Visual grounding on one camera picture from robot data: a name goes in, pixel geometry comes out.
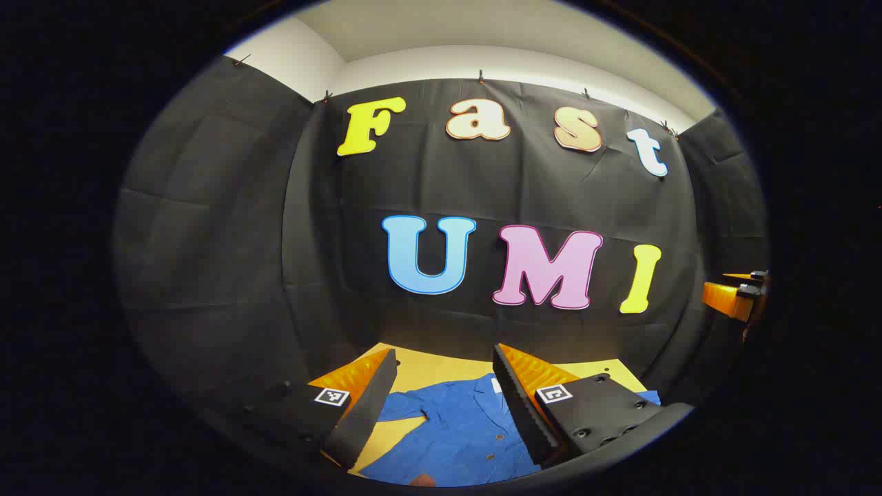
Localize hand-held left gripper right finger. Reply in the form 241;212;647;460
492;342;695;471

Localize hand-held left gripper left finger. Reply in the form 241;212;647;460
227;348;400;471

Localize blue button shirt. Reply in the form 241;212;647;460
358;372;662;487

